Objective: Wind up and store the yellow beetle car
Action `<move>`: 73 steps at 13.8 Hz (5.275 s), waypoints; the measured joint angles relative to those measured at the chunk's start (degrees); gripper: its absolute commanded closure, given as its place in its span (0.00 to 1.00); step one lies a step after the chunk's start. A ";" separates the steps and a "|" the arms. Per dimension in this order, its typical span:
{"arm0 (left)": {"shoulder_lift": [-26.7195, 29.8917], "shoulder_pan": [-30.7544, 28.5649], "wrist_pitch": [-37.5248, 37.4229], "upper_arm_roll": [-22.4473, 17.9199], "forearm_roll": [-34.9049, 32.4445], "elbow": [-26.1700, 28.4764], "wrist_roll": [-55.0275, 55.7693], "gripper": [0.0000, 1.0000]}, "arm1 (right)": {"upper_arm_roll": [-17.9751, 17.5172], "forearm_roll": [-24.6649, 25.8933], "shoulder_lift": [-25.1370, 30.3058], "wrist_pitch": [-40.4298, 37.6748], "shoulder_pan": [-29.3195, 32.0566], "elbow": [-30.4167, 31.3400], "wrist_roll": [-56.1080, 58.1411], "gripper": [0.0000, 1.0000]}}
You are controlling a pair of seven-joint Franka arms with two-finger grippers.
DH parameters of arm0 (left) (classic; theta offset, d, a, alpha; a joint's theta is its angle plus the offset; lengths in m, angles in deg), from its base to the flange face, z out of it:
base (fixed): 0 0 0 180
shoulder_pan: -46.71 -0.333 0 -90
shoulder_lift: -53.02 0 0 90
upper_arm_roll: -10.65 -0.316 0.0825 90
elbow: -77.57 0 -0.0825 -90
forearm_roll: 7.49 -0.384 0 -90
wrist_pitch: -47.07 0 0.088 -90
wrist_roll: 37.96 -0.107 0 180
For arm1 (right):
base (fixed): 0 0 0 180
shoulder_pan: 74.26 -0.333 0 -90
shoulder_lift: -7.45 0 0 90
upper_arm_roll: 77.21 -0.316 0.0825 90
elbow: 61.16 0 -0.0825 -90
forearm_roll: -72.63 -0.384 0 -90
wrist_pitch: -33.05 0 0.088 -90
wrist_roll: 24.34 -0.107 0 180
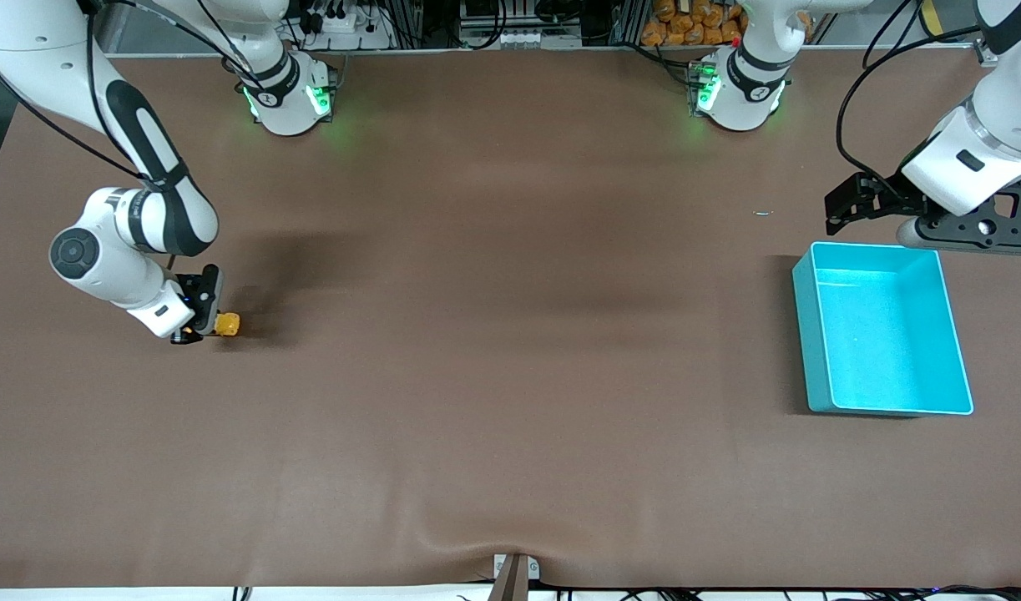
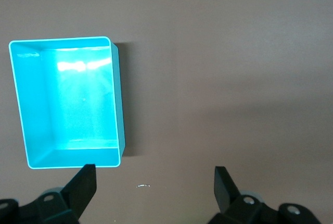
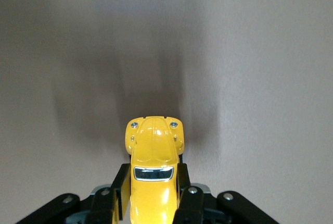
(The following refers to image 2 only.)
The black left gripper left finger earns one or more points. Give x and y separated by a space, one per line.
78 192

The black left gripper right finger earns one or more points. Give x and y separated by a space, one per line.
226 195

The small shiny metal scrap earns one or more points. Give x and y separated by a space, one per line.
143 185

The turquoise plastic bin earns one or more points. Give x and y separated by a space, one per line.
78 104

